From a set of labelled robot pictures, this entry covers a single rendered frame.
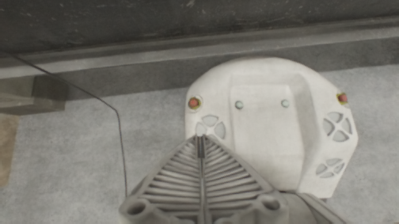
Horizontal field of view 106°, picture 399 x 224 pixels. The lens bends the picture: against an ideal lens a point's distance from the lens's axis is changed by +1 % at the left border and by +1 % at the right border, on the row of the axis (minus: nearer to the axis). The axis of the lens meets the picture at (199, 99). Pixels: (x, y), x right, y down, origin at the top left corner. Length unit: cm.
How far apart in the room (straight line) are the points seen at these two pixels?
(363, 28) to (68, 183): 137
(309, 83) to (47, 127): 124
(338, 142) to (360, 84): 72
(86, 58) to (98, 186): 64
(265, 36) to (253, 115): 26
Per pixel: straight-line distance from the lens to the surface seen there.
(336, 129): 62
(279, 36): 57
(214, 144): 16
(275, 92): 62
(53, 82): 110
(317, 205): 60
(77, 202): 106
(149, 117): 88
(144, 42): 52
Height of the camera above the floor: 83
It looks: 75 degrees down
